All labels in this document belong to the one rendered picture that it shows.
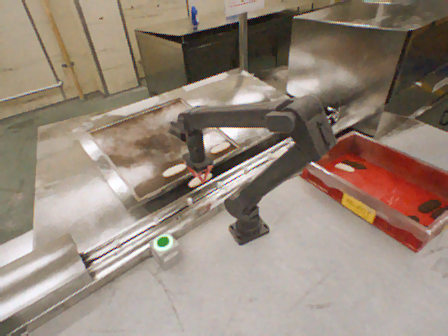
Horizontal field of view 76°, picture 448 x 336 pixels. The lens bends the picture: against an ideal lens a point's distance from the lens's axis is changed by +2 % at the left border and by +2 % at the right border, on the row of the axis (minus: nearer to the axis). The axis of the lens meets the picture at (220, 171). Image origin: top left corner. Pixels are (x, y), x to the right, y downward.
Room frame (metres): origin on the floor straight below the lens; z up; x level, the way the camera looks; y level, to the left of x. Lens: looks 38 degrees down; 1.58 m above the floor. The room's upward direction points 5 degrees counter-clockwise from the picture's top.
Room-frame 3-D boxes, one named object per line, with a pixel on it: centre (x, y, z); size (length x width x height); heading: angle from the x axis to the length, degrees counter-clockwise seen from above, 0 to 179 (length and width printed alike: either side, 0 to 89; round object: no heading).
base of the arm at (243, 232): (0.63, -0.08, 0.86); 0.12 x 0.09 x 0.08; 113
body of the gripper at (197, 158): (0.80, 0.07, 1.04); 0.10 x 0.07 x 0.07; 35
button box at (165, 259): (0.55, 0.19, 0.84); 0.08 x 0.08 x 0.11; 35
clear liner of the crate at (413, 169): (0.77, -0.58, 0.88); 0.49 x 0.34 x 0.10; 31
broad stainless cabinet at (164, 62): (3.65, -0.24, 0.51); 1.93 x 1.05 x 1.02; 125
